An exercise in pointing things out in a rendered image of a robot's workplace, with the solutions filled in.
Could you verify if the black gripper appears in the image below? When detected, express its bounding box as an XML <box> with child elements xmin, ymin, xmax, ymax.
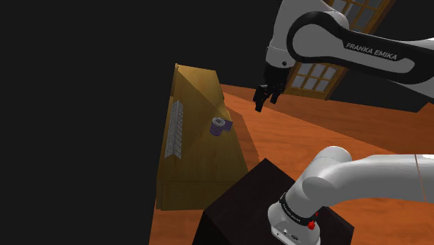
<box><xmin>252</xmin><ymin>63</ymin><xmax>290</xmax><ymax>113</ymax></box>

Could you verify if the wooden door with glass panes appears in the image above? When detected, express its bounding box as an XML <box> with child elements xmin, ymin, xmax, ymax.
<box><xmin>283</xmin><ymin>0</ymin><xmax>397</xmax><ymax>101</ymax></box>

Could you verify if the grey computer keyboard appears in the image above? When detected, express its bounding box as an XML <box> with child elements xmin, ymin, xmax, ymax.
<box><xmin>164</xmin><ymin>100</ymin><xmax>184</xmax><ymax>159</ymax></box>

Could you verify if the wooden desk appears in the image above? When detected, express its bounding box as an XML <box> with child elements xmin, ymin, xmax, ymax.
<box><xmin>155</xmin><ymin>63</ymin><xmax>260</xmax><ymax>212</ymax></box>

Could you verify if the dark robot stand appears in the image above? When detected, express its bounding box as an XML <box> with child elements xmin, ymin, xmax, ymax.
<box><xmin>191</xmin><ymin>157</ymin><xmax>355</xmax><ymax>245</ymax></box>

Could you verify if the purple striped mug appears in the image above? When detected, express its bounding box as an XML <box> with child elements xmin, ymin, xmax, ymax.
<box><xmin>209</xmin><ymin>116</ymin><xmax>234</xmax><ymax>137</ymax></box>

